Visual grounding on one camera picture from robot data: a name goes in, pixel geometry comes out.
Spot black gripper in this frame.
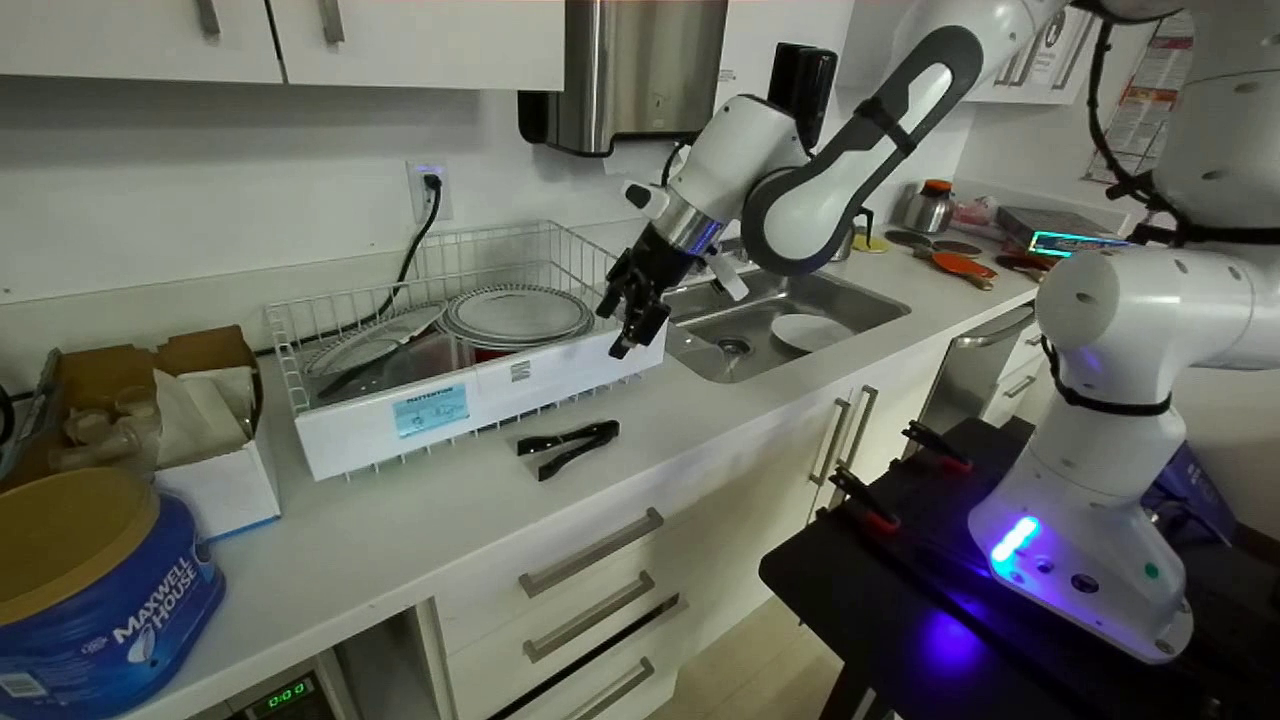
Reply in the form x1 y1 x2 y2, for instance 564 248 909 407
593 221 706 365

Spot black kitchen tongs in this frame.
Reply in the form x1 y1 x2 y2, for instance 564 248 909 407
511 417 625 484

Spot white plate dotted rim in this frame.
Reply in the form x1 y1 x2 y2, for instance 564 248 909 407
442 281 602 359

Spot stainless steel sink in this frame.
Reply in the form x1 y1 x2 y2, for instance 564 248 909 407
662 257 918 388

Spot plain white plate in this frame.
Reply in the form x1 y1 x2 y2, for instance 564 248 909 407
768 307 857 359

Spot white base cabinet door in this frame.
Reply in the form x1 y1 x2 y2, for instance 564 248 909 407
662 383 861 638
836 342 951 491

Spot stainless paper towel dispenser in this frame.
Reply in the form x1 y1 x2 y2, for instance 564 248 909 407
511 0 733 161

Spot grey round pot lid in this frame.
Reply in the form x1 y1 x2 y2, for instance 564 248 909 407
313 307 463 407

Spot black soap dispenser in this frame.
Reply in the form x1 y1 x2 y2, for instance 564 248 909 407
764 42 839 152

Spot red black clamp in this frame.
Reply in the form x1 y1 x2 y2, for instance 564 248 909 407
827 460 904 541
901 417 976 481

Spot metal jar red lid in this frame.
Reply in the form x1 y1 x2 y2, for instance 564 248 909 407
909 175 960 243

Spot white upper cabinet door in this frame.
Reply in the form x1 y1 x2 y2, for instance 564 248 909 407
259 0 567 97
0 0 283 89

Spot stainless appliance door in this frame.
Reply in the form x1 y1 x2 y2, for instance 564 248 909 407
918 298 1047 441

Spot small white drawer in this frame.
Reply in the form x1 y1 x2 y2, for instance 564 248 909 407
1004 318 1056 378
982 354 1066 432

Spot black robot table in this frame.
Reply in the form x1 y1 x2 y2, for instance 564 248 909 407
756 413 1280 720

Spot dark device teal light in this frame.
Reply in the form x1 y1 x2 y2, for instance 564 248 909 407
991 199 1137 265

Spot open white cardboard box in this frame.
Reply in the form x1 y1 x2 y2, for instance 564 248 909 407
38 326 283 545

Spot black appliance green display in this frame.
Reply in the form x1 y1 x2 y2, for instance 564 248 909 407
197 666 332 720

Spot blue coffee can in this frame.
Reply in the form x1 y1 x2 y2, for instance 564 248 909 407
0 463 227 720

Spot white wire dish rack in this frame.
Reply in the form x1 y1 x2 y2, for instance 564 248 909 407
256 216 672 484

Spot black power cord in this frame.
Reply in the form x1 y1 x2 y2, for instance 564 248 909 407
316 171 447 354

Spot white wall outlet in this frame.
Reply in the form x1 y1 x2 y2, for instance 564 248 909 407
405 157 456 226

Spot white drawer steel handle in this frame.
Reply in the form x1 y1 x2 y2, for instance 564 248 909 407
494 612 688 720
437 555 684 678
433 463 677 612

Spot orange handled pliers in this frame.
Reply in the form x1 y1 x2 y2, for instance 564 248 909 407
918 240 1000 291

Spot printed wall poster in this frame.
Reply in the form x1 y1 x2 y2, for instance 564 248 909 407
1099 11 1204 186

